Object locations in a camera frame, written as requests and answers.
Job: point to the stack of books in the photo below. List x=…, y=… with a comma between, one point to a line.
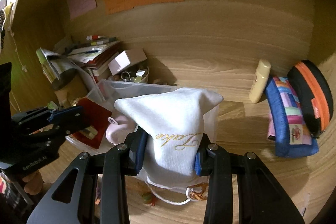
x=93, y=57

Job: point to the clear plastic storage bin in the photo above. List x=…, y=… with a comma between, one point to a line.
x=106, y=92

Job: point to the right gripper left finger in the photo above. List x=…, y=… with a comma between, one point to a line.
x=71, y=199

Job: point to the cream lotion bottle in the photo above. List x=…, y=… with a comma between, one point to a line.
x=260, y=80

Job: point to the white drawstring pouch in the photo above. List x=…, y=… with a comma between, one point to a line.
x=175, y=124

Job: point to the green bead charm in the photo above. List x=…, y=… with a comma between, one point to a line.
x=149, y=198

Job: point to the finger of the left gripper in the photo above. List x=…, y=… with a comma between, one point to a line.
x=70, y=120

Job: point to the glass bowl of trinkets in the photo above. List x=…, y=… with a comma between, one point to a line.
x=134, y=75

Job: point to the red white marker pen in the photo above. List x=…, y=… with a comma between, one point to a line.
x=95, y=37

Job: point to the gold ribbon bow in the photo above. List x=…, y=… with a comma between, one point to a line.
x=75, y=102

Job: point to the blue patchwork pencil pouch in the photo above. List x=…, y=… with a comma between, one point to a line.
x=287, y=127

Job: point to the pink paper note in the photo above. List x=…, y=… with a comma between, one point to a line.
x=80, y=7

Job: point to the black orange zipper case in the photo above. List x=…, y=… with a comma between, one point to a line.
x=314, y=95

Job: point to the open white booklet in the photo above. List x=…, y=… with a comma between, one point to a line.
x=53, y=64

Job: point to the white cardboard box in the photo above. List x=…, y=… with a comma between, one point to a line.
x=126, y=59

